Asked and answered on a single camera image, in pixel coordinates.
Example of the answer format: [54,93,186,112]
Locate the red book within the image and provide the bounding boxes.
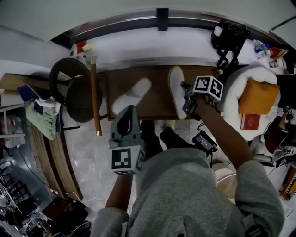
[240,113,261,131]

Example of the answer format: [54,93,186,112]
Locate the person's right forearm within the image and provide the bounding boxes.
[196,95,254,172]

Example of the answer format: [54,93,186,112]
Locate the red and white bag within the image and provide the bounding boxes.
[268,47,289,69]

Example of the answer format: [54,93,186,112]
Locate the red small box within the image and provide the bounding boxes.
[76,41,88,55]

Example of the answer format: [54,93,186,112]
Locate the orange cushion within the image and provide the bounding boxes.
[238,78,281,116]

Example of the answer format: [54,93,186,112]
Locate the white slipper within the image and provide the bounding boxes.
[167,65,192,120]
[111,77,152,116]

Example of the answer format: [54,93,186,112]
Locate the dark round rattan stool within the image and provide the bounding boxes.
[49,57,103,124]

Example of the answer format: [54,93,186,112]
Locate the person's grey sweatshirt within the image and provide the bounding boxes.
[89,147,285,237]

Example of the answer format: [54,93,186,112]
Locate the brown wooden low platform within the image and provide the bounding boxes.
[105,65,218,120]

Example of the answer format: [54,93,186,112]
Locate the black vertical post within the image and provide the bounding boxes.
[156,8,169,32]

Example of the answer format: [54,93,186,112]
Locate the brown pole with gold tip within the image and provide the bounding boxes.
[90,58,103,137]

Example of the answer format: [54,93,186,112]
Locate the black waist-worn device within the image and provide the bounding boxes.
[191,130,218,155]

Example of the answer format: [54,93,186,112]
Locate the person's left forearm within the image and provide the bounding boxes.
[105,174,135,212]

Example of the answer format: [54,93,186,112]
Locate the white sneaker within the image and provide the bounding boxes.
[272,148,296,164]

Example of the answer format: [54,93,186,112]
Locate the cream round stool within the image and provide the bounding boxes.
[212,161,238,205]

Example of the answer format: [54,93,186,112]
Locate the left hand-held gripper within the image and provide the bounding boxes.
[108,105,146,176]

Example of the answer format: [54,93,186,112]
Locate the green cloth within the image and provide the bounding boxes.
[25,99,62,141]

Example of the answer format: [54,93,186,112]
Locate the person's black trouser legs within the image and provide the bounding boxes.
[139,119,198,162]

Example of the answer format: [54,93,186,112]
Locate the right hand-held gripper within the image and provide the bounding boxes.
[180,75,224,121]

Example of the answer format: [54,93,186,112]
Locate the white floor cable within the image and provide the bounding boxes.
[50,188,110,209]

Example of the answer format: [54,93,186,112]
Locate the black bag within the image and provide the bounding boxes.
[41,196,93,237]

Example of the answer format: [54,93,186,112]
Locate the white fluffy armchair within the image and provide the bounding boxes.
[221,65,279,142]

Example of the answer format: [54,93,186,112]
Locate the blue folded cloth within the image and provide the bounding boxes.
[17,84,43,103]

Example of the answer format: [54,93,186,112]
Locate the clear plastic water bottle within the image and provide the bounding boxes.
[253,42,271,59]

